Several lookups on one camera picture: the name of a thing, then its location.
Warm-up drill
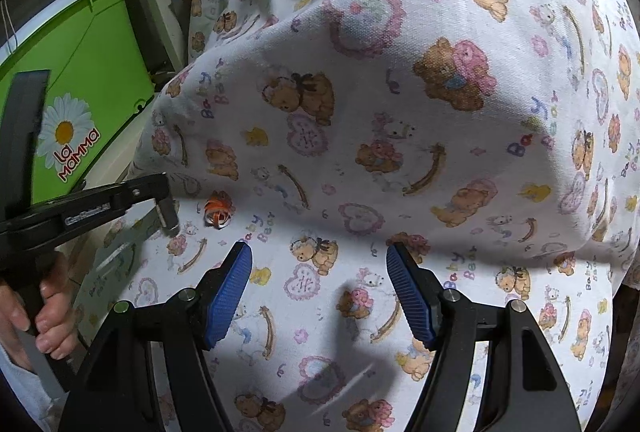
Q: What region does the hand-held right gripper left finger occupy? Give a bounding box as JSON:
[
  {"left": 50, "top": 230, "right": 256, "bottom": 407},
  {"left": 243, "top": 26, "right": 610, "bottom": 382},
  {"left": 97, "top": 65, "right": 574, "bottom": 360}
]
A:
[{"left": 59, "top": 241, "right": 253, "bottom": 432}]

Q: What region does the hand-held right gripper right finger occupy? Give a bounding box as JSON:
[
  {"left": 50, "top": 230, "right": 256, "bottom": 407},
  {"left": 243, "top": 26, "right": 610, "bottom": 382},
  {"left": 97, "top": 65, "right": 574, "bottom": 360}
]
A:
[{"left": 385, "top": 242, "right": 583, "bottom": 432}]

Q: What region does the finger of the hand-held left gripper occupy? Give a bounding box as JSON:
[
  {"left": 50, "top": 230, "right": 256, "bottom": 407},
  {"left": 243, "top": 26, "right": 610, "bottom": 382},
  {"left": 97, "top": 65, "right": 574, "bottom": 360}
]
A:
[{"left": 112, "top": 173, "right": 173, "bottom": 220}]

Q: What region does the black lighter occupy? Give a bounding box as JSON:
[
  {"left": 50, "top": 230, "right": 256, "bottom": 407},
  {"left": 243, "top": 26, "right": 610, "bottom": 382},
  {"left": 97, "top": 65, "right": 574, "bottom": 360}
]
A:
[{"left": 154, "top": 199, "right": 180, "bottom": 239}]

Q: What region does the person's left forearm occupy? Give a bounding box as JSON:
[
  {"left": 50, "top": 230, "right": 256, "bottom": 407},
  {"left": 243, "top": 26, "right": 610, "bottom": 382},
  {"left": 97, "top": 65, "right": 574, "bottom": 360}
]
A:
[{"left": 0, "top": 342, "right": 56, "bottom": 423}]

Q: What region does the person's left hand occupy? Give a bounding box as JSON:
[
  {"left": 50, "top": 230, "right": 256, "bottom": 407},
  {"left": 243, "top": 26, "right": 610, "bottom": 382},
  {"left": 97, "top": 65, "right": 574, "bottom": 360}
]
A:
[{"left": 0, "top": 252, "right": 77, "bottom": 361}]

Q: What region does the green daisy storage box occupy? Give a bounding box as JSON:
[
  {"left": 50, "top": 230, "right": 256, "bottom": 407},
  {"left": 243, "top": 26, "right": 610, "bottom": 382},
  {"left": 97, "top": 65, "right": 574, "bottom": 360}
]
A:
[{"left": 0, "top": 0, "right": 157, "bottom": 208}]

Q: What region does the bear printed blanket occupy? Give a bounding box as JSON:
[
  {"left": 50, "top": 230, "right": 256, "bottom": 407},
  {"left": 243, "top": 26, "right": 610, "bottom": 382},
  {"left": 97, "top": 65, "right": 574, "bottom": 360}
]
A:
[{"left": 70, "top": 0, "right": 640, "bottom": 432}]

